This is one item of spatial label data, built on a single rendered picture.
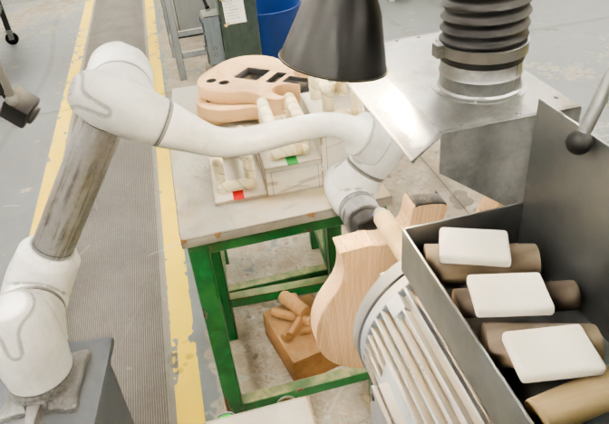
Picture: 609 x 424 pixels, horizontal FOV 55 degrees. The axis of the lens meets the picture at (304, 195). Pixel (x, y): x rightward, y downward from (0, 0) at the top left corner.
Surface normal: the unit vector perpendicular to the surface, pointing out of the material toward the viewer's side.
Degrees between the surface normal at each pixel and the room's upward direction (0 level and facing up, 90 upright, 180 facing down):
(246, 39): 90
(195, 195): 0
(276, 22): 94
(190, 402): 0
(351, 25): 73
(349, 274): 91
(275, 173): 90
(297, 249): 0
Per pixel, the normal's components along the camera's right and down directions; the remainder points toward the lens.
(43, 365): 0.66, 0.35
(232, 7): 0.19, 0.53
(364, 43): 0.53, 0.25
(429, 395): 0.40, -0.82
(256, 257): -0.08, -0.83
